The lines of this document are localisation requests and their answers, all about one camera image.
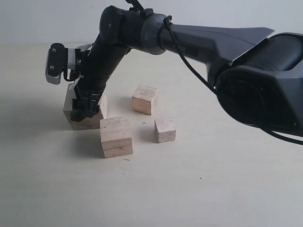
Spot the third largest wooden cube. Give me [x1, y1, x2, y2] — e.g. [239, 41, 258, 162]
[132, 85, 158, 115]

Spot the smallest wooden cube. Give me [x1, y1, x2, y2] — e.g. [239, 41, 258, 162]
[154, 117, 176, 143]

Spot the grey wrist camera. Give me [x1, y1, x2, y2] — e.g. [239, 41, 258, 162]
[45, 42, 92, 85]

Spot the black cable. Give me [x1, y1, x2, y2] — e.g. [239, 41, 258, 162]
[125, 0, 303, 145]

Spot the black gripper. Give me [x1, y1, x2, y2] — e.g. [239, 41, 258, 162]
[70, 54, 107, 122]

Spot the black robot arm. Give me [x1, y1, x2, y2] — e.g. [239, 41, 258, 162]
[71, 6, 303, 136]

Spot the second largest wooden cube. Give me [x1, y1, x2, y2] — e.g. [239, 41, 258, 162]
[99, 116, 134, 158]

